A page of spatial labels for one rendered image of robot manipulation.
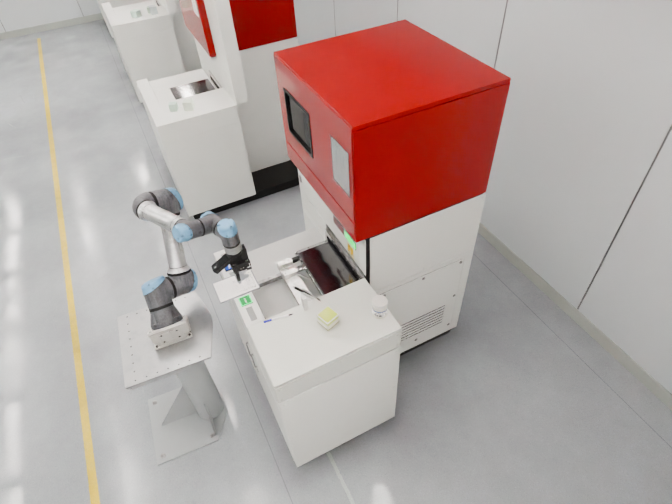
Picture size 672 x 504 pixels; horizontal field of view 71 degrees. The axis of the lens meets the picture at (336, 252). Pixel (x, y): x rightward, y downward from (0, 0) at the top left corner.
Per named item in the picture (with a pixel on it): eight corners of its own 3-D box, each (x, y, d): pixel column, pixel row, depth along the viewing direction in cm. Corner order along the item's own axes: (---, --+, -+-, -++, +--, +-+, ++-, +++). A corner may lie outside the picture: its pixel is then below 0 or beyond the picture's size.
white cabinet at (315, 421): (324, 309, 342) (315, 227, 284) (394, 423, 280) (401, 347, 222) (241, 345, 324) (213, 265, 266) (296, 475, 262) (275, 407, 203)
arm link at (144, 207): (118, 193, 211) (180, 223, 183) (141, 189, 219) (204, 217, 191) (122, 217, 216) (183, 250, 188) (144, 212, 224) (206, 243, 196)
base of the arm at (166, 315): (151, 332, 219) (144, 312, 218) (151, 327, 233) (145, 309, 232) (184, 320, 224) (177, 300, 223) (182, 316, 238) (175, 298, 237)
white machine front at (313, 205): (306, 207, 297) (299, 153, 268) (369, 294, 244) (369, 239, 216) (301, 208, 296) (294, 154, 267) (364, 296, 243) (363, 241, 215)
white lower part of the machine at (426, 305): (393, 258, 375) (397, 174, 316) (455, 333, 322) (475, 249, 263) (312, 291, 355) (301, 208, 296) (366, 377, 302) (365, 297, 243)
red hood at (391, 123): (399, 121, 287) (405, 18, 245) (486, 192, 235) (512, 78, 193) (287, 157, 266) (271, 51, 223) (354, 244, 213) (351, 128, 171)
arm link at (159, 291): (144, 310, 227) (134, 284, 226) (169, 300, 237) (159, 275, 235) (154, 309, 219) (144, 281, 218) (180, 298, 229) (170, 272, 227)
